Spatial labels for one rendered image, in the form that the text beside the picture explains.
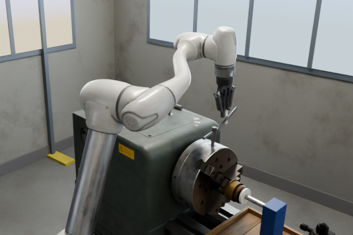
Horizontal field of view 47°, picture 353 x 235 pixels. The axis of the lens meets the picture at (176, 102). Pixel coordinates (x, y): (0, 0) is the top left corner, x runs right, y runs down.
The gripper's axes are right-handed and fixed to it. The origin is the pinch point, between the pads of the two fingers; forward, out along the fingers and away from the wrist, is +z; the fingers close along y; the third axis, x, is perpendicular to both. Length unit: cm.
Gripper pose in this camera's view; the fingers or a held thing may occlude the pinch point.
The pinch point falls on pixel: (224, 116)
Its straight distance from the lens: 188.7
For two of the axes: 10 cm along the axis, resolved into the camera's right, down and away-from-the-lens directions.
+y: 7.0, -3.2, 6.3
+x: -7.1, -2.7, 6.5
